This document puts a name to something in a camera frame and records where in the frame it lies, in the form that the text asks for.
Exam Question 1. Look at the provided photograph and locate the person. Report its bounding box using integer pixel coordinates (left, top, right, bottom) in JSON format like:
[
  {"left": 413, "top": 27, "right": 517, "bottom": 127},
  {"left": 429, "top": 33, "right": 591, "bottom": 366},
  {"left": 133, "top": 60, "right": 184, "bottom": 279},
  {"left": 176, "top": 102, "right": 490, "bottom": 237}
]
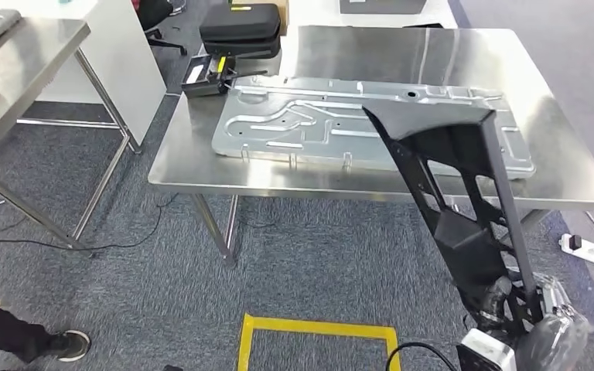
[{"left": 0, "top": 291, "right": 93, "bottom": 365}]

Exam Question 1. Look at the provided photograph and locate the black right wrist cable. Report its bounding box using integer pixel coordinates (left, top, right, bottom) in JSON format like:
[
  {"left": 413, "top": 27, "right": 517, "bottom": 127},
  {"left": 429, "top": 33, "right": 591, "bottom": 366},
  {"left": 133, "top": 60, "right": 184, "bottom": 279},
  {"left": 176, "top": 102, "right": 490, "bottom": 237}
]
[{"left": 384, "top": 341, "right": 459, "bottom": 371}]

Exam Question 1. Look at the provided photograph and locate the large stainless steel workbench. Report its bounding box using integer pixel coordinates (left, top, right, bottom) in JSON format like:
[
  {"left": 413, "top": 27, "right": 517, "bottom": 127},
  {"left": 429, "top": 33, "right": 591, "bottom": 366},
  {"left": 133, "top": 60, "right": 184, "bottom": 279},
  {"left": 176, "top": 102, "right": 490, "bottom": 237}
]
[{"left": 146, "top": 24, "right": 594, "bottom": 268}]

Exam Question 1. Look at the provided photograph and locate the black and white sneaker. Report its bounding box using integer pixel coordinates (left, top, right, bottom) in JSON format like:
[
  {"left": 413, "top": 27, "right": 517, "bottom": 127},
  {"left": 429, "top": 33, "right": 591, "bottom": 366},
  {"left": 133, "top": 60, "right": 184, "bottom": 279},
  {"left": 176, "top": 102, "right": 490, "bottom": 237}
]
[{"left": 46, "top": 329, "right": 93, "bottom": 363}]

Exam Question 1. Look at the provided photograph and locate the white desk with side panel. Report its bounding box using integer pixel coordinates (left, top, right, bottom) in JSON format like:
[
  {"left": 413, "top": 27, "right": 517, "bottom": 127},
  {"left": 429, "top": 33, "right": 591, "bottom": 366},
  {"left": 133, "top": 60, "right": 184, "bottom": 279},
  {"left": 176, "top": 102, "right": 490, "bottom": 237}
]
[{"left": 17, "top": 0, "right": 169, "bottom": 155}]

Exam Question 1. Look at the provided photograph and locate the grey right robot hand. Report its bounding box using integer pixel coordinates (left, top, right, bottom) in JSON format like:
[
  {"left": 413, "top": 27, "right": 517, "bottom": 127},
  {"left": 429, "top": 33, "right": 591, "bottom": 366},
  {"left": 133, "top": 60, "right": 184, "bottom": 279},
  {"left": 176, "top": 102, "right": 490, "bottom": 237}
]
[{"left": 473, "top": 274, "right": 592, "bottom": 371}]

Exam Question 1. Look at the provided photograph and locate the black floor cable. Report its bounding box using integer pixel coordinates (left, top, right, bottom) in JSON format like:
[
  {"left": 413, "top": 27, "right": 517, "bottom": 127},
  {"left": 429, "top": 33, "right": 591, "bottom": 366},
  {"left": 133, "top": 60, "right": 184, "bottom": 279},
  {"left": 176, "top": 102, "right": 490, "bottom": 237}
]
[{"left": 0, "top": 193, "right": 180, "bottom": 253}]

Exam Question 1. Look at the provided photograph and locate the white power strip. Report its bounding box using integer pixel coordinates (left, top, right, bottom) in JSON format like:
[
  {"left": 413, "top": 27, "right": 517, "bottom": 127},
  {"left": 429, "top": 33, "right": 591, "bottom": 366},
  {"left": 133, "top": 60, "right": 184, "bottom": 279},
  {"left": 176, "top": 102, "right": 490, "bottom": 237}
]
[{"left": 558, "top": 233, "right": 594, "bottom": 267}]

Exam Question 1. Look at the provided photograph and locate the black case with yellow label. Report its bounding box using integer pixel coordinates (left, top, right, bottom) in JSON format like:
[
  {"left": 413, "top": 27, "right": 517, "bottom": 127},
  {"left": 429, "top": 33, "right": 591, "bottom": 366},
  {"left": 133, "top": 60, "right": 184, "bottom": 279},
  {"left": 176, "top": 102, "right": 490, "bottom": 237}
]
[{"left": 198, "top": 2, "right": 282, "bottom": 43}]

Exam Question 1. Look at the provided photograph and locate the black remote controller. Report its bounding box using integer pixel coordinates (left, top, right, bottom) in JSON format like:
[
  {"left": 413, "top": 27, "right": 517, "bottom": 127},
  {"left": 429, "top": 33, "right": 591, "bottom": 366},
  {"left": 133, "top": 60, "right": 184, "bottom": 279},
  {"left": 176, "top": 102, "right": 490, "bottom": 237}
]
[{"left": 180, "top": 53, "right": 268, "bottom": 99}]

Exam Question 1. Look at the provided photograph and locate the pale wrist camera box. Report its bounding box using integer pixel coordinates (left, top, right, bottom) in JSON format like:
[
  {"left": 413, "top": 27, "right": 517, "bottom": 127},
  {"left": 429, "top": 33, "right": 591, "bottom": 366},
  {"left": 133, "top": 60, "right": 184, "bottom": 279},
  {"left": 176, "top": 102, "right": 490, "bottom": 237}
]
[{"left": 456, "top": 328, "right": 519, "bottom": 371}]

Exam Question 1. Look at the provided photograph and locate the small stainless steel table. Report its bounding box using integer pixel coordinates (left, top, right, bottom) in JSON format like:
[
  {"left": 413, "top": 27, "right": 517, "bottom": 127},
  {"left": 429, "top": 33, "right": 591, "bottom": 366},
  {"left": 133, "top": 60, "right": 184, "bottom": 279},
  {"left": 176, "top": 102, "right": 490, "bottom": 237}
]
[{"left": 0, "top": 7, "right": 143, "bottom": 259}]

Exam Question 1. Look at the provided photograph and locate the black office chair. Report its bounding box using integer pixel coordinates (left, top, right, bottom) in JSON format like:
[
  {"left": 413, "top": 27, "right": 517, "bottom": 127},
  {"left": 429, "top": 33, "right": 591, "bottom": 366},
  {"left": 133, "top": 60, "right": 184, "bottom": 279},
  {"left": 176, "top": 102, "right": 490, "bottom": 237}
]
[{"left": 135, "top": 0, "right": 189, "bottom": 56}]

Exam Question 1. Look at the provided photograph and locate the plain black case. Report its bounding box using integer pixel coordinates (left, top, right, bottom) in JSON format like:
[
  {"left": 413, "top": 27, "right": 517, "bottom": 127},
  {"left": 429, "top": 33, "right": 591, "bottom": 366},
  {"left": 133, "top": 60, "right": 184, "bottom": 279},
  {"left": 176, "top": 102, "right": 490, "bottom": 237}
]
[{"left": 203, "top": 36, "right": 282, "bottom": 60}]

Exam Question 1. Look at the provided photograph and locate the stamped sheet metal panel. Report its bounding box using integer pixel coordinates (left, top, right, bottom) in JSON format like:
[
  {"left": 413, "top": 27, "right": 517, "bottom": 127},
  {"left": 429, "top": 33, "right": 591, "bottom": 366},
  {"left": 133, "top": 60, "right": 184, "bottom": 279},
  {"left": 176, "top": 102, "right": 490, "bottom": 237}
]
[{"left": 210, "top": 75, "right": 538, "bottom": 181}]

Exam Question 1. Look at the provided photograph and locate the long black plastic car part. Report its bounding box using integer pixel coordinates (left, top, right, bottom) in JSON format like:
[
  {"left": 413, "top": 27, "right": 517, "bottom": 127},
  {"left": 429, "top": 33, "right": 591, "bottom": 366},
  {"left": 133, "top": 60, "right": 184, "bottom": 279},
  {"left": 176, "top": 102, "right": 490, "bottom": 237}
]
[{"left": 360, "top": 97, "right": 545, "bottom": 339}]

